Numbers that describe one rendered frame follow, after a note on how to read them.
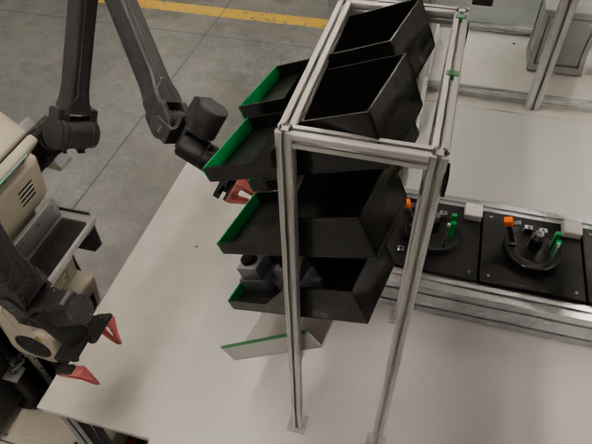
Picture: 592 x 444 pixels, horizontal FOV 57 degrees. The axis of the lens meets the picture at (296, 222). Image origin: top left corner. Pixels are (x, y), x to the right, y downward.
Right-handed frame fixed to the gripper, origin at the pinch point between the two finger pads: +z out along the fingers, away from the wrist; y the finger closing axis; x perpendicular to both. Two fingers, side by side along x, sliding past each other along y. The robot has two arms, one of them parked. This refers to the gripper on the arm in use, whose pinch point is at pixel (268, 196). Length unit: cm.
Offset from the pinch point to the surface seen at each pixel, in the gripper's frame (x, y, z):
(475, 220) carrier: 9, 39, 50
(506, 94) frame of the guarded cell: 14, 114, 54
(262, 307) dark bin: 1.5, -21.5, 9.3
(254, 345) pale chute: 15.5, -21.3, 13.2
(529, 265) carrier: 1, 27, 62
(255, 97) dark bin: -21.7, -2.7, -10.5
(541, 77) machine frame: 0, 111, 58
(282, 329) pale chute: 14.7, -15.3, 16.7
